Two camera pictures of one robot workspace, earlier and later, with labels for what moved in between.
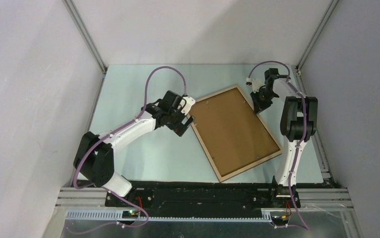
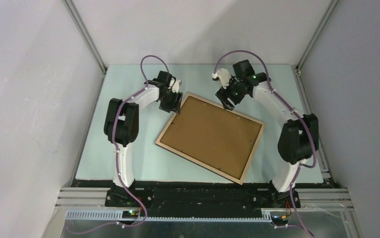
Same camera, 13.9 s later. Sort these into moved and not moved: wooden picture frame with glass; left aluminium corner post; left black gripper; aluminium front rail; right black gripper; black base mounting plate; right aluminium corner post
Moved: left black gripper; right black gripper; wooden picture frame with glass
Not moved: black base mounting plate; aluminium front rail; left aluminium corner post; right aluminium corner post
